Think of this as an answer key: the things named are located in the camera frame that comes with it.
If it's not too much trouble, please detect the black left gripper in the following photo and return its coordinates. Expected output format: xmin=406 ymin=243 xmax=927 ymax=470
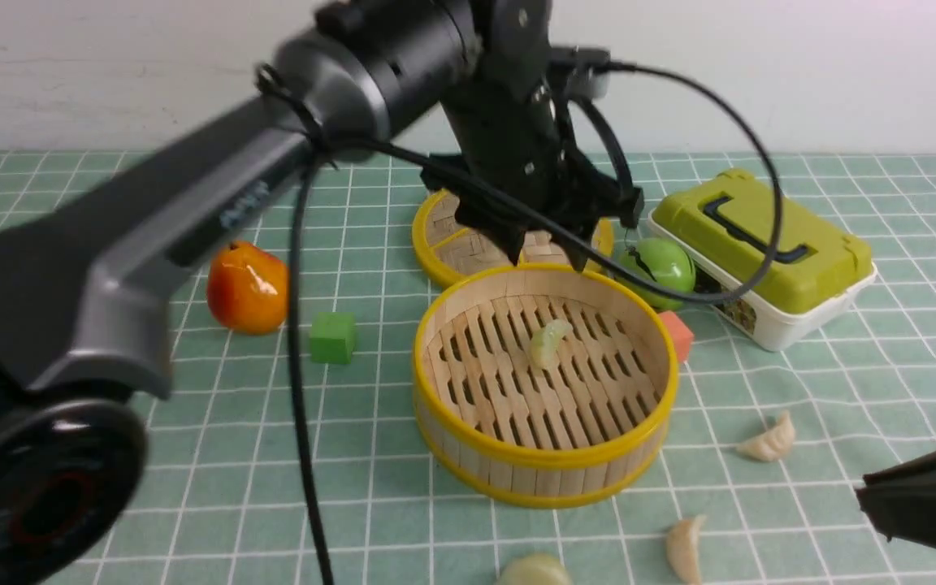
xmin=431 ymin=49 xmax=645 ymax=271

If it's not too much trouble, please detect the pale green dumpling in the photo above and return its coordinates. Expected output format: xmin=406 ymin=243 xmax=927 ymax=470
xmin=530 ymin=318 xmax=574 ymax=370

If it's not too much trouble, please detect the cream dumpling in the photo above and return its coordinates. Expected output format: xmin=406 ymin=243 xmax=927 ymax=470
xmin=665 ymin=514 xmax=707 ymax=584
xmin=735 ymin=410 xmax=796 ymax=462

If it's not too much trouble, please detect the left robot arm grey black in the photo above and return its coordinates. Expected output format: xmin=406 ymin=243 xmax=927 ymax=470
xmin=0 ymin=1 xmax=644 ymax=584

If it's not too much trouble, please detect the woven bamboo steamer lid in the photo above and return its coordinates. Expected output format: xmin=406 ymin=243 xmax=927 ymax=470
xmin=411 ymin=190 xmax=617 ymax=288

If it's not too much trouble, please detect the bamboo steamer tray yellow rim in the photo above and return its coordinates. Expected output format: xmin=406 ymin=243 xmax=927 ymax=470
xmin=412 ymin=264 xmax=679 ymax=509

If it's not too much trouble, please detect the green toy apple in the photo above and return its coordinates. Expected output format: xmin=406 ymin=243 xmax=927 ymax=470
xmin=614 ymin=237 xmax=697 ymax=293

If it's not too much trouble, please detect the orange foam cube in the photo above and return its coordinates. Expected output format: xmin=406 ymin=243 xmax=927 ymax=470
xmin=660 ymin=310 xmax=695 ymax=363

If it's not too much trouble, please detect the green lidded white box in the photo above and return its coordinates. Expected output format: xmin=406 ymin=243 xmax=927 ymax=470
xmin=648 ymin=169 xmax=878 ymax=352

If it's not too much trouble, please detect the green foam cube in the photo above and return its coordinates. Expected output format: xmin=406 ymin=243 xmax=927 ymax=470
xmin=309 ymin=311 xmax=358 ymax=364

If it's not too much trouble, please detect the orange red toy pear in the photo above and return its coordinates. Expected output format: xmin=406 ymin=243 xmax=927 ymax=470
xmin=206 ymin=240 xmax=289 ymax=336

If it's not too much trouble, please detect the green checkered tablecloth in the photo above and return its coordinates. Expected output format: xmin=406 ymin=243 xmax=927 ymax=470
xmin=0 ymin=149 xmax=936 ymax=585

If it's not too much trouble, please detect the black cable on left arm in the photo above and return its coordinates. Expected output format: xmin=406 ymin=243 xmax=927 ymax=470
xmin=255 ymin=58 xmax=785 ymax=585

